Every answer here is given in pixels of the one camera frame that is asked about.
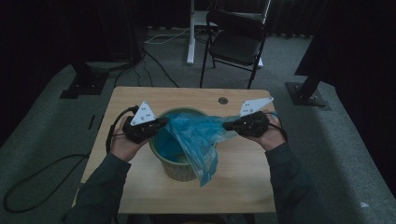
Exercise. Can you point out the green waste bin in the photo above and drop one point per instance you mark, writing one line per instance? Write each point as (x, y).
(177, 171)

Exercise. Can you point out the blue plastic bag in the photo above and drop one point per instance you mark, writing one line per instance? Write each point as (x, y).
(196, 137)

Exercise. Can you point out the black folding chair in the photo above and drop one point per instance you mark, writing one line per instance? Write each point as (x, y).
(236, 46)

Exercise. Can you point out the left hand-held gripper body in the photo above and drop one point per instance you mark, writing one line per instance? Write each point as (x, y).
(140, 129)

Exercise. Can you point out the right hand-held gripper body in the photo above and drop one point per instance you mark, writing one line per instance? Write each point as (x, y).
(253, 126)

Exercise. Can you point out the person's left hand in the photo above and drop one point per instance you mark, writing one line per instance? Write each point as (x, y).
(124, 147)

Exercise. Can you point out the person's right hand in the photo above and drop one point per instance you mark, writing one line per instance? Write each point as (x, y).
(272, 140)

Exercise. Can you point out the round table grommet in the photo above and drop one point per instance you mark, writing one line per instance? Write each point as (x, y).
(223, 100)

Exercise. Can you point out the black stand base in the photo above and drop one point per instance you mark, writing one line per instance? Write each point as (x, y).
(306, 93)
(84, 84)

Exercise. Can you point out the white paper scrap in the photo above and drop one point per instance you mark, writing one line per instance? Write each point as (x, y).
(364, 204)

